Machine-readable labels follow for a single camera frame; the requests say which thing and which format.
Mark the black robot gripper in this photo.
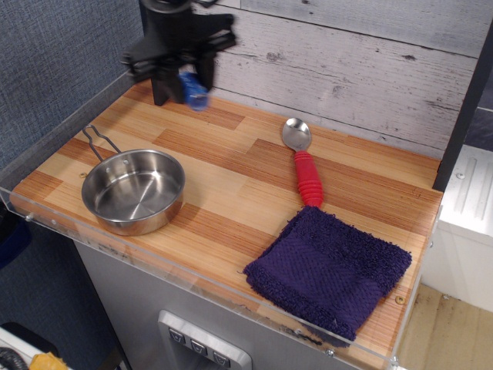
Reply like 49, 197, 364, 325
121, 1, 236, 104

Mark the blue toy can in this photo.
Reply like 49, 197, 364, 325
179, 72, 209, 112

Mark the small steel pan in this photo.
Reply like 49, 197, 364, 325
82, 124, 186, 236

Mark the clear acrylic front guard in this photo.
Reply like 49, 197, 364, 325
2, 181, 441, 369

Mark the purple folded towel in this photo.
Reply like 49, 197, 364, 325
243, 206, 412, 341

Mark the grey dispenser panel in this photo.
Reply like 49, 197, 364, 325
158, 310, 253, 369

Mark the yellow object bottom left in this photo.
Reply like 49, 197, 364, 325
29, 352, 69, 370

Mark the white side cabinet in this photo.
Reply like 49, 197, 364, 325
421, 145, 492, 311

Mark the dark grey left post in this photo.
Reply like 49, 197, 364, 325
141, 1, 183, 106

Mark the dark grey post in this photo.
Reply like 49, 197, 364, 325
141, 1, 183, 106
432, 25, 492, 192

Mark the red handled metal spoon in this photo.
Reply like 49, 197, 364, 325
282, 118, 324, 207

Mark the dark grey right post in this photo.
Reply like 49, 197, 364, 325
432, 25, 492, 192

